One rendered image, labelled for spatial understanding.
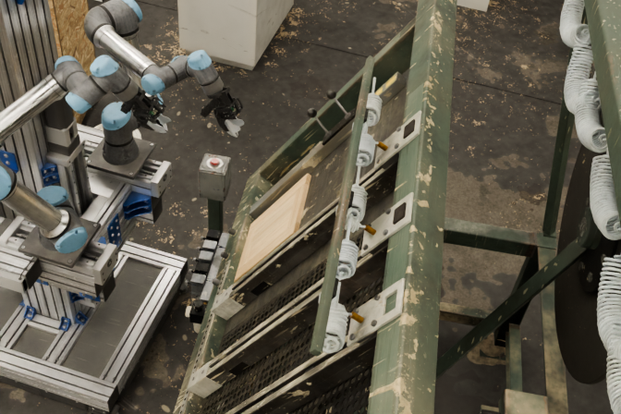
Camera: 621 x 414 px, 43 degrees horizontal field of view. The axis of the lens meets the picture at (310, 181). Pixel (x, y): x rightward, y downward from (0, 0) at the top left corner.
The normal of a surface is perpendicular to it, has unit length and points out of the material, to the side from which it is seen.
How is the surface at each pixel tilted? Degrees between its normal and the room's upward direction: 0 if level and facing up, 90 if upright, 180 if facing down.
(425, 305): 32
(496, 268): 0
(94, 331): 0
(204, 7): 90
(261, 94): 0
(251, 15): 90
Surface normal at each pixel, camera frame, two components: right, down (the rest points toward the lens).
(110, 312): 0.07, -0.71
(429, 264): 0.58, -0.51
